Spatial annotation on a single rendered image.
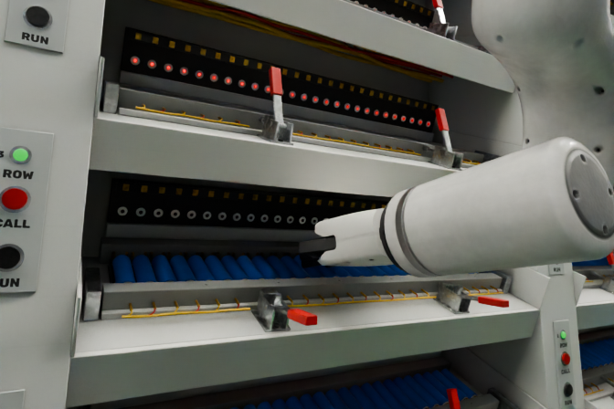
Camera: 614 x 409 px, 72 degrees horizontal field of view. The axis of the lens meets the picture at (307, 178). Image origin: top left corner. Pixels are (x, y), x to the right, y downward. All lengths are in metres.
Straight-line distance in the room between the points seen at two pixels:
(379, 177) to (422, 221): 0.17
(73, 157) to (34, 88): 0.06
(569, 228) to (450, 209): 0.08
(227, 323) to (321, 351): 0.10
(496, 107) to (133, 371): 0.66
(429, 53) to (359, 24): 0.12
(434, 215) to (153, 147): 0.25
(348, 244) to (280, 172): 0.11
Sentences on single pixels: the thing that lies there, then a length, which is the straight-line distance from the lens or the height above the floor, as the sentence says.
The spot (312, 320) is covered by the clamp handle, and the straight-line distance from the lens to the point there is 0.39.
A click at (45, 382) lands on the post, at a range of 0.40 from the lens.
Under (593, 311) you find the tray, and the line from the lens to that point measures 0.87.
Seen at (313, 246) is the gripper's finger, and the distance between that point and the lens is 0.45.
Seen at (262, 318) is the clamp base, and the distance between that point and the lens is 0.45.
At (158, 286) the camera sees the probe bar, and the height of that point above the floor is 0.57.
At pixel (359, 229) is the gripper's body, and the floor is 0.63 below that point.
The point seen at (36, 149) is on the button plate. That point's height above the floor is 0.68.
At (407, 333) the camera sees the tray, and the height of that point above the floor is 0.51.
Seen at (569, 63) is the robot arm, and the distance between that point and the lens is 0.36.
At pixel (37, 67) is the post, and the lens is 0.41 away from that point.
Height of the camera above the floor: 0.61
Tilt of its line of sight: 10 degrees up
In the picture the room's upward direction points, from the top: 1 degrees clockwise
